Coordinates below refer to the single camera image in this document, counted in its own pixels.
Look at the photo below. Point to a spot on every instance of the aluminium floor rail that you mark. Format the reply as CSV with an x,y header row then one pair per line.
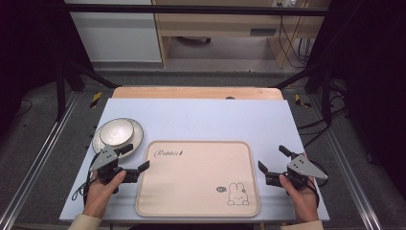
x,y
351,179
35,163

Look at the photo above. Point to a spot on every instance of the person's right hand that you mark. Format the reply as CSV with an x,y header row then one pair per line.
x,y
303,202

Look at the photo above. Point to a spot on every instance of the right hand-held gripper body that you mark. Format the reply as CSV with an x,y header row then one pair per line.
x,y
304,168

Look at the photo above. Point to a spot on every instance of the light wooden desk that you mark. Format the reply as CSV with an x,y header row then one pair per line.
x,y
217,25

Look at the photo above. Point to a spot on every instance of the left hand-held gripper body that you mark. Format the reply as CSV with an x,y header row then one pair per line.
x,y
105,158

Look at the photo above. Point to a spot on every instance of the black curtain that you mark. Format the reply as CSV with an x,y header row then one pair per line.
x,y
373,80
28,48

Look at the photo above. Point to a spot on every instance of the white cabinet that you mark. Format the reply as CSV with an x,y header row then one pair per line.
x,y
118,35

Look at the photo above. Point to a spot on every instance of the white ceramic bowl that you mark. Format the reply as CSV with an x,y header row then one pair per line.
x,y
116,131

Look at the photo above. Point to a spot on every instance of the beige tray with rabbit drawing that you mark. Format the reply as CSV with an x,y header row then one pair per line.
x,y
194,182

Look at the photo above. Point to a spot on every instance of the black metal stand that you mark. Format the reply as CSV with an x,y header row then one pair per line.
x,y
325,92
60,92

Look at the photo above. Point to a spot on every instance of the black horizontal frame bar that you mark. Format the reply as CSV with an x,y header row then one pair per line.
x,y
191,9

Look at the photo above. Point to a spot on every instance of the yellow and black tape strip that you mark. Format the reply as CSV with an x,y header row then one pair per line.
x,y
300,100
95,99

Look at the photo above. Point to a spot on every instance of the person's left hand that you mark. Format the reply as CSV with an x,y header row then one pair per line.
x,y
100,195

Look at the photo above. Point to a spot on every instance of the wooden table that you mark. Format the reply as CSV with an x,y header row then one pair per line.
x,y
191,93

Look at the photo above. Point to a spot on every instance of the white power strip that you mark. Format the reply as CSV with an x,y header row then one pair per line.
x,y
284,3

